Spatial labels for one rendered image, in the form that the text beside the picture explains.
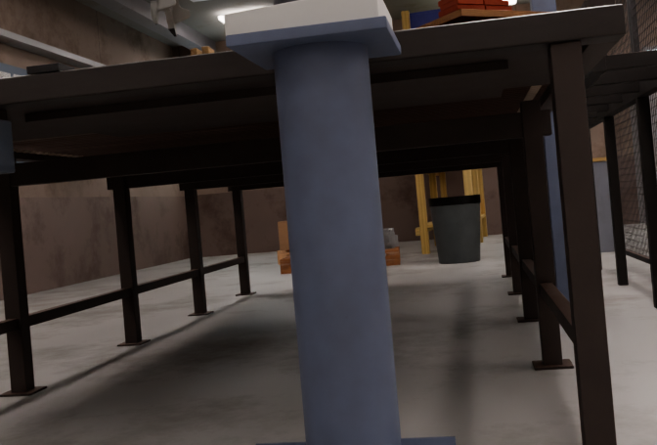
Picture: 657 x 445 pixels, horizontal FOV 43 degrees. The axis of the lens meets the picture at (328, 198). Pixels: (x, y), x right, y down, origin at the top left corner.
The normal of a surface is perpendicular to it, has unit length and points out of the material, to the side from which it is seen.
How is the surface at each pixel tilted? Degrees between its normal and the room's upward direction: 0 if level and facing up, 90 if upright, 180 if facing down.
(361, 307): 90
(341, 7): 90
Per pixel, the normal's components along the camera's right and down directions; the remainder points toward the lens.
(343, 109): 0.36, -0.04
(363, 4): -0.17, 0.00
